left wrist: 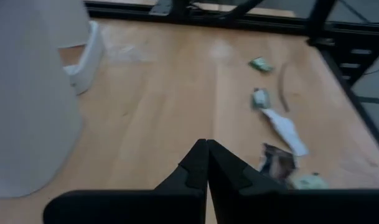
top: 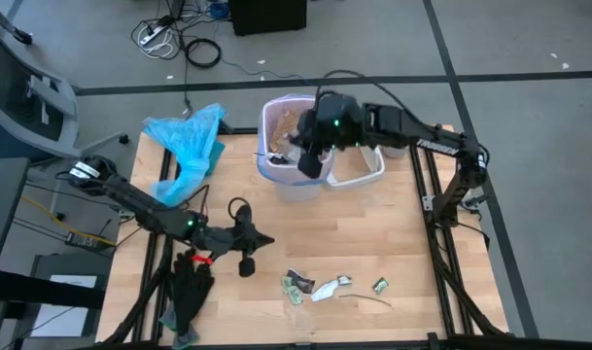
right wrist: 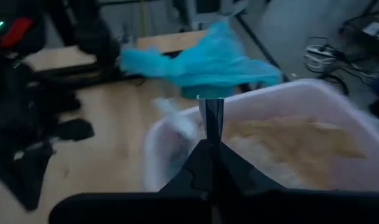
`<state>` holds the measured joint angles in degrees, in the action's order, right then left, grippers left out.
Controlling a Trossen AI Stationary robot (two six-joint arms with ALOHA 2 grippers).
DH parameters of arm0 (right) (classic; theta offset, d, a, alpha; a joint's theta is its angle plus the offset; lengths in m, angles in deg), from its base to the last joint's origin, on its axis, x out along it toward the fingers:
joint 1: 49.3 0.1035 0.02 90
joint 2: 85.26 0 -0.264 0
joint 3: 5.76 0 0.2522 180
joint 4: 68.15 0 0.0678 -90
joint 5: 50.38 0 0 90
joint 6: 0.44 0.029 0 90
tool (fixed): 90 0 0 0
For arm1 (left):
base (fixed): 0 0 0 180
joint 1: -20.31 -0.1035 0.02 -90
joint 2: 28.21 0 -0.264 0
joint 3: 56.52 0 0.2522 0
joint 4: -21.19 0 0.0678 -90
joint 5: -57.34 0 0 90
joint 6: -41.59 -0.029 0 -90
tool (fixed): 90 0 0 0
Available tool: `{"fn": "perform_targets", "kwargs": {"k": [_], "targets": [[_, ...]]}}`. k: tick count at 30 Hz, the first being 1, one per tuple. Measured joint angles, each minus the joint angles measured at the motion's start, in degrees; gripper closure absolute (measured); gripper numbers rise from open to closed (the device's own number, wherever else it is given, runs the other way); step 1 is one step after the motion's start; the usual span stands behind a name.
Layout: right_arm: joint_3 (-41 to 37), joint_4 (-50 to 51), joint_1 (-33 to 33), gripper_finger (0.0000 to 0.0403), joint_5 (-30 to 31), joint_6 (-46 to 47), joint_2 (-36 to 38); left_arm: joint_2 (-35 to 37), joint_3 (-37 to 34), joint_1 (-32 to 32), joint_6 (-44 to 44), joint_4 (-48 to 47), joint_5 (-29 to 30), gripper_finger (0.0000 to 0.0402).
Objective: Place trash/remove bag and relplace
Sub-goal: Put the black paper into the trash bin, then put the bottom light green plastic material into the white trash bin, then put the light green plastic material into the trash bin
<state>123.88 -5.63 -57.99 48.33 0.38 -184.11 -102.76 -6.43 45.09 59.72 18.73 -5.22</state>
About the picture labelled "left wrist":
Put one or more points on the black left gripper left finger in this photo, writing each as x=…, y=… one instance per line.
x=192, y=180

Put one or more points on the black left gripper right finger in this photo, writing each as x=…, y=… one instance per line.
x=226, y=180

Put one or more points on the white plastic bag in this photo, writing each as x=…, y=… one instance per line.
x=285, y=132

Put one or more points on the clear green printed wrapper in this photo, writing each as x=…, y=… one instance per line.
x=261, y=64

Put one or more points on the white swing bin lid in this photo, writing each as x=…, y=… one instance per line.
x=89, y=62

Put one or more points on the white plastic trash bin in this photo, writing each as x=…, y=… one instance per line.
x=27, y=93

